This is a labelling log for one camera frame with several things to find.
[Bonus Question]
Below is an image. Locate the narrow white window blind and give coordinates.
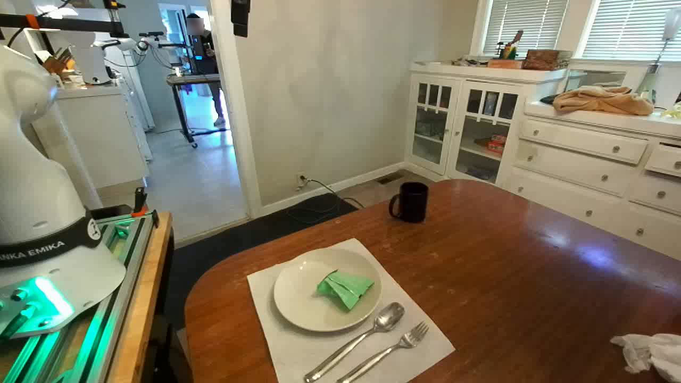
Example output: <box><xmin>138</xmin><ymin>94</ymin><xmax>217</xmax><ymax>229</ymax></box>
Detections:
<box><xmin>484</xmin><ymin>0</ymin><xmax>570</xmax><ymax>55</ymax></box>

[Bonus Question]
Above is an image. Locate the white crumpled cloth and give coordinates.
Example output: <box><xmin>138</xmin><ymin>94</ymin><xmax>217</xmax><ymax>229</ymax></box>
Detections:
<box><xmin>609</xmin><ymin>332</ymin><xmax>681</xmax><ymax>383</ymax></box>

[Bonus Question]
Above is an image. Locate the wide white window blind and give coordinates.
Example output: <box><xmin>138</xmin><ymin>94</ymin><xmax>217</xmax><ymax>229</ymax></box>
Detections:
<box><xmin>581</xmin><ymin>0</ymin><xmax>681</xmax><ymax>62</ymax></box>

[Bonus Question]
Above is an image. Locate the black floor mat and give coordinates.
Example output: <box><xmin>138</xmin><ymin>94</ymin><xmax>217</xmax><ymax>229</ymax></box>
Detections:
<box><xmin>165</xmin><ymin>191</ymin><xmax>359</xmax><ymax>327</ymax></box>

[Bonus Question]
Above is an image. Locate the white drawer dresser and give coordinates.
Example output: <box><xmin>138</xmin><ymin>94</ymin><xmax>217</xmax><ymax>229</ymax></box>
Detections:
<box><xmin>504</xmin><ymin>102</ymin><xmax>681</xmax><ymax>263</ymax></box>

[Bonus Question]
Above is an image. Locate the brown crumpled cloth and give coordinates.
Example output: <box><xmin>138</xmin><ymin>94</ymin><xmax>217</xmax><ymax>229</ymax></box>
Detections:
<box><xmin>551</xmin><ymin>86</ymin><xmax>656</xmax><ymax>120</ymax></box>

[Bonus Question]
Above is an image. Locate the white round plate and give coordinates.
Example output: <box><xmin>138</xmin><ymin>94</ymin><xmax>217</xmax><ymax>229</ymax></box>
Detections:
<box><xmin>273</xmin><ymin>247</ymin><xmax>384</xmax><ymax>334</ymax></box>

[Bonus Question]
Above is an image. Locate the black camera mount rod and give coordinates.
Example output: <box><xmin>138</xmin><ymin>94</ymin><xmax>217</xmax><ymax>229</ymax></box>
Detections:
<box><xmin>0</xmin><ymin>11</ymin><xmax>131</xmax><ymax>38</ymax></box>

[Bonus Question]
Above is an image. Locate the wooden box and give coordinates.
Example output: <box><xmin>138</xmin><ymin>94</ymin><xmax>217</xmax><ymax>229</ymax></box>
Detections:
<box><xmin>521</xmin><ymin>46</ymin><xmax>575</xmax><ymax>72</ymax></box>

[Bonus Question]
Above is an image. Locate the white placemat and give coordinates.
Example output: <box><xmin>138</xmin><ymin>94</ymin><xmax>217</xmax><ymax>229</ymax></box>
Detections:
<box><xmin>245</xmin><ymin>237</ymin><xmax>457</xmax><ymax>383</ymax></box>

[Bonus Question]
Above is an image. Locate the silver spoon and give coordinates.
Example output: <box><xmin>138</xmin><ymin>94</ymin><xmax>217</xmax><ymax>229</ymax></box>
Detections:
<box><xmin>303</xmin><ymin>301</ymin><xmax>407</xmax><ymax>383</ymax></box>

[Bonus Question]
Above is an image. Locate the green folded napkin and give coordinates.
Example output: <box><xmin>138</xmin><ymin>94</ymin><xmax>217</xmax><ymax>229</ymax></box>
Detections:
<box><xmin>315</xmin><ymin>269</ymin><xmax>377</xmax><ymax>312</ymax></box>

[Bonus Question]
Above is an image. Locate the white glass-door cabinet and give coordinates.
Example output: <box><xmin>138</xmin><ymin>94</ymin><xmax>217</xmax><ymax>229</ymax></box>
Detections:
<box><xmin>404</xmin><ymin>62</ymin><xmax>570</xmax><ymax>188</ymax></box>

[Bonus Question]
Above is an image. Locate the black metal frame table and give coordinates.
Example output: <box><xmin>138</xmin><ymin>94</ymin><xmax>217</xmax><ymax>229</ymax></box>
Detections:
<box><xmin>166</xmin><ymin>72</ymin><xmax>227</xmax><ymax>148</ymax></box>

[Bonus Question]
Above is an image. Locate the silver fork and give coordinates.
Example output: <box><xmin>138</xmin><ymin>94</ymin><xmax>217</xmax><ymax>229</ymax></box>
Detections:
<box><xmin>336</xmin><ymin>321</ymin><xmax>433</xmax><ymax>383</ymax></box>

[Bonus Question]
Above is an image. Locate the person in dark clothes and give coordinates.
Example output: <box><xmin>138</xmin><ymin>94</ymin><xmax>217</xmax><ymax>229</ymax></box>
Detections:
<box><xmin>184</xmin><ymin>11</ymin><xmax>227</xmax><ymax>131</ymax></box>

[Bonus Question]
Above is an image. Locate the white kitchen cabinet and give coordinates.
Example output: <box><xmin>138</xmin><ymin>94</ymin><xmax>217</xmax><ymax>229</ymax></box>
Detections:
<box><xmin>55</xmin><ymin>82</ymin><xmax>154</xmax><ymax>191</ymax></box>

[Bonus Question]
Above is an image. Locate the black mug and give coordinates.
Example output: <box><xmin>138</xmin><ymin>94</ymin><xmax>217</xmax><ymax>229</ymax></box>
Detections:
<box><xmin>388</xmin><ymin>181</ymin><xmax>430</xmax><ymax>225</ymax></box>

